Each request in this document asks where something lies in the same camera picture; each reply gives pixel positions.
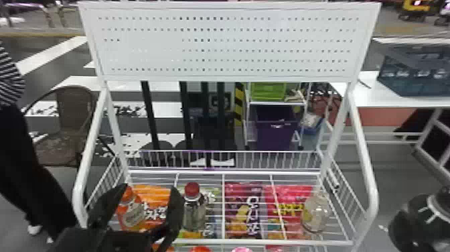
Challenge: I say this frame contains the blue basket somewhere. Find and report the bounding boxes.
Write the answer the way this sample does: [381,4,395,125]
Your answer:
[299,112,325,137]

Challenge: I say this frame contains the person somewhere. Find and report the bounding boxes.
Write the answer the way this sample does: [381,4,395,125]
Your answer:
[0,41,79,245]

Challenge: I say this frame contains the orange snack packet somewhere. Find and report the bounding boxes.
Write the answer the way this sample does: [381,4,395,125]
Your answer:
[116,184,174,233]

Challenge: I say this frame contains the red snack packet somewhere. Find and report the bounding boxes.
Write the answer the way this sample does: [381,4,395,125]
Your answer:
[263,184,315,241]

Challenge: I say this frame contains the brown chair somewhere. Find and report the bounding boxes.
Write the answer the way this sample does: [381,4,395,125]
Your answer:
[23,85,118,170]

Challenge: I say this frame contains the clear bottle with red cap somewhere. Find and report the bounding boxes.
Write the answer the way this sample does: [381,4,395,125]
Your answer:
[181,181,209,232]

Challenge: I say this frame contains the blue crate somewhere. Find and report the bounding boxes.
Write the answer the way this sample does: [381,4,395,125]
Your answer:
[376,52,450,97]

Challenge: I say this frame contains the white side table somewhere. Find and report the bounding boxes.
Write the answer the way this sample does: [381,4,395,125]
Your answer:
[328,69,450,186]

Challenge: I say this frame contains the pink snack packet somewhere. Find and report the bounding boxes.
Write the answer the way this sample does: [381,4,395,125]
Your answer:
[224,182,265,241]

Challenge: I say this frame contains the orange bottle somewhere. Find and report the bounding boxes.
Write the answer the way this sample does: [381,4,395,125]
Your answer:
[116,186,146,231]

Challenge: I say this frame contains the green basket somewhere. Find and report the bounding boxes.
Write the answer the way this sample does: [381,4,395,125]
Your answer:
[250,82,288,103]

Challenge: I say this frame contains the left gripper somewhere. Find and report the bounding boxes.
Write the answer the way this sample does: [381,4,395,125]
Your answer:
[48,182,186,252]

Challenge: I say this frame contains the purple crate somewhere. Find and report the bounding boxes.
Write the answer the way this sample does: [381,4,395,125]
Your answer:
[254,105,301,151]

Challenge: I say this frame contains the white wire rack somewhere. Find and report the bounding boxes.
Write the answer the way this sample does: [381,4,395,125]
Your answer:
[72,1,382,252]

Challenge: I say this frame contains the striped post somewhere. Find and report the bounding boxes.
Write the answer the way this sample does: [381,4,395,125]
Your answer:
[233,82,246,127]

